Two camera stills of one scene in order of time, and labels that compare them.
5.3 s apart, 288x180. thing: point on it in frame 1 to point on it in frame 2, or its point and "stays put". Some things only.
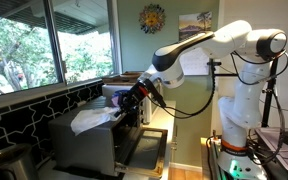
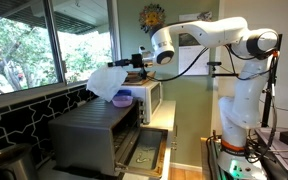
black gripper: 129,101 to 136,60
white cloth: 84,120 to 106,81
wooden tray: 126,78 stays put
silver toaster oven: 99,149 stays put
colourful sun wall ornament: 152,18 stays put
